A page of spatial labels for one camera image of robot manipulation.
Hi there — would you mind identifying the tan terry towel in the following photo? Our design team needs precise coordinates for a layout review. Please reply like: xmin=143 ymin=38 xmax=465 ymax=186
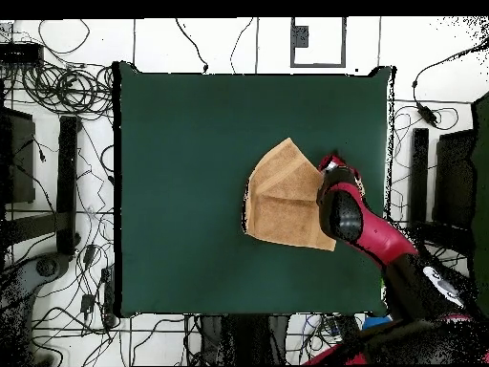
xmin=244 ymin=137 xmax=366 ymax=252

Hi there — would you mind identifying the black T-shaped stand base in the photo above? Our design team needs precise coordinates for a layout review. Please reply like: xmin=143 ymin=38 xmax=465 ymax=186
xmin=407 ymin=127 xmax=473 ymax=253
xmin=3 ymin=115 xmax=82 ymax=256

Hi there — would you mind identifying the black box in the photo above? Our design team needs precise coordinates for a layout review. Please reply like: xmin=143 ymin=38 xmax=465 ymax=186
xmin=433 ymin=129 xmax=480 ymax=230
xmin=0 ymin=106 xmax=36 ymax=205

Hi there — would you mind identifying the dark grey floor plate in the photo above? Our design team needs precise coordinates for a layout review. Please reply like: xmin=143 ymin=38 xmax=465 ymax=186
xmin=291 ymin=25 xmax=309 ymax=49

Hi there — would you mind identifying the dark green tablecloth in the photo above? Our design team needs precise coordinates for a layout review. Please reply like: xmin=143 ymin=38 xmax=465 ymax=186
xmin=112 ymin=60 xmax=397 ymax=318

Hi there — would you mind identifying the black keyboard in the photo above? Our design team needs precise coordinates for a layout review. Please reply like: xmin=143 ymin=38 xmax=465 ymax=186
xmin=333 ymin=313 xmax=362 ymax=341

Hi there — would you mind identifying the grey office chair base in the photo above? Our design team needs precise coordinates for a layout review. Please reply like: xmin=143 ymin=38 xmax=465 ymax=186
xmin=0 ymin=251 xmax=72 ymax=367

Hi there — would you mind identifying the grey square floor frame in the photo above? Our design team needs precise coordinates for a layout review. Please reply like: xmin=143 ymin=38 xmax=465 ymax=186
xmin=289 ymin=16 xmax=348 ymax=69

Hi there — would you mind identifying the black cable with power adapter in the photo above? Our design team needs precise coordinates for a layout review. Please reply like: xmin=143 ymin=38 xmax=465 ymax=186
xmin=411 ymin=39 xmax=489 ymax=129

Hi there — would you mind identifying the thin black cable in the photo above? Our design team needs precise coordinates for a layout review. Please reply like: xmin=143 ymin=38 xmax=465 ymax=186
xmin=229 ymin=16 xmax=255 ymax=75

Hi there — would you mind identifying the black cable with plug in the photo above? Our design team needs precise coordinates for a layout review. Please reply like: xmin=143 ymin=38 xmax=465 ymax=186
xmin=174 ymin=17 xmax=210 ymax=75

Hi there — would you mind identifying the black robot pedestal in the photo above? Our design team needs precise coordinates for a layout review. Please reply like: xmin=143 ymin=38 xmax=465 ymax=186
xmin=198 ymin=314 xmax=292 ymax=367

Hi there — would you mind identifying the coil of black cables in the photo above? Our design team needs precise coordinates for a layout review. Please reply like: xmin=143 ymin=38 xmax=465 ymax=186
xmin=20 ymin=60 xmax=115 ymax=116

